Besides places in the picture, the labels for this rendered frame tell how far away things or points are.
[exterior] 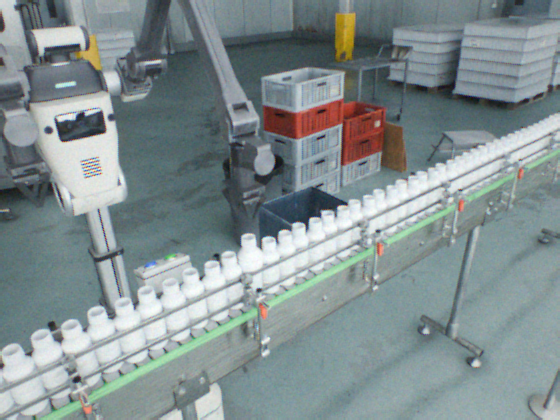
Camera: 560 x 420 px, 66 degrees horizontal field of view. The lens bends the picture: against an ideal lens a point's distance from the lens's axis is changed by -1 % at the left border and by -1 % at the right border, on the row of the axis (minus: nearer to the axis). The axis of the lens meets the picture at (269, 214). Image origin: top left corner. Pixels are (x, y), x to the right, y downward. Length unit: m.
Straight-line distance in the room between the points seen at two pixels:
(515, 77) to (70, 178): 6.70
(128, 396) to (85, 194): 0.69
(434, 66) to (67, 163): 7.23
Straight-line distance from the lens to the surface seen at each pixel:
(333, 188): 4.09
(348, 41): 11.26
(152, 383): 1.16
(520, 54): 7.41
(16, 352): 1.02
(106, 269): 1.72
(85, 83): 1.54
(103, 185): 1.54
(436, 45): 8.14
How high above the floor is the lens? 1.79
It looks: 28 degrees down
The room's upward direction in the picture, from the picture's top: 2 degrees counter-clockwise
